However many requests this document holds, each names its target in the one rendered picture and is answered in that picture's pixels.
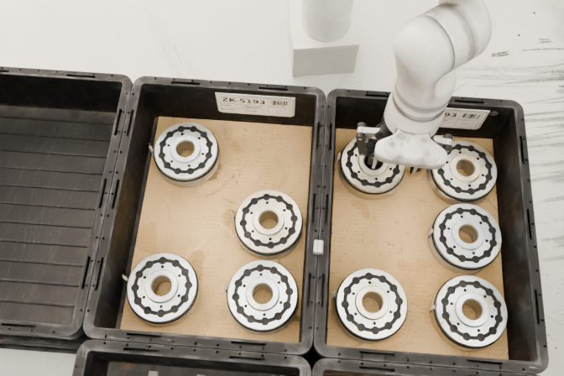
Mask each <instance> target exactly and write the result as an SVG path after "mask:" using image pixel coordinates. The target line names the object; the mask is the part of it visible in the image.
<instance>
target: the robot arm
mask: <svg viewBox="0 0 564 376"><path fill-rule="evenodd" d="M353 1H354V0H302V27H303V29H304V31H305V33H306V34H307V35H308V36H309V37H311V38H312V39H314V40H316V41H320V42H333V41H336V40H339V39H341V38H342V37H343V36H344V35H345V34H346V33H347V32H348V30H349V28H350V23H351V17H352V12H353ZM491 34H492V21H491V17H490V15H489V12H488V9H487V7H486V4H485V2H484V0H439V5H437V6H435V7H434V8H432V9H430V10H428V11H426V12H424V13H423V14H421V15H419V16H417V17H415V18H413V19H411V20H410V21H408V22H407V23H405V24H404V25H403V26H402V27H401V28H400V29H399V31H398V32H397V34H396V35H395V37H394V41H393V52H394V59H395V65H396V72H397V78H396V81H395V84H394V89H393V90H392V92H391V93H390V95H389V99H388V101H387V104H386V107H385V110H384V115H383V118H382V121H381V123H380V124H378V125H377V126H376V128H369V127H367V126H366V123H363V122H360V123H358V129H357V136H356V140H357V145H358V153H359V154H360V155H367V154H368V165H372V167H371V169H376V166H377V163H378V161H381V162H385V163H388V164H393V165H403V166H409V167H410V173H411V174H412V175H414V174H415V172H419V171H420V170H421V168H422V169H430V170H438V169H440V168H442V167H443V166H444V164H445V163H446V161H447V156H448V155H449V154H450V153H451V152H452V135H451V134H445V135H444V136H443V137H437V136H436V132H437V130H438V128H439V127H440V125H441V121H442V119H443V118H444V115H445V111H446V107H447V104H448V103H449V101H450V99H451V97H452V93H453V92H454V89H455V85H456V82H457V76H456V71H455V69H456V68H458V67H459V66H461V65H464V64H466V63H467V62H469V61H470V60H472V59H474V58H476V57H477V56H479V55H481V54H482V53H483V52H484V51H485V50H486V48H487V46H488V43H489V41H490V38H491ZM373 136H375V138H376V140H374V141H373V142H372V143H369V142H368V140H369V139H371V137H373Z"/></svg>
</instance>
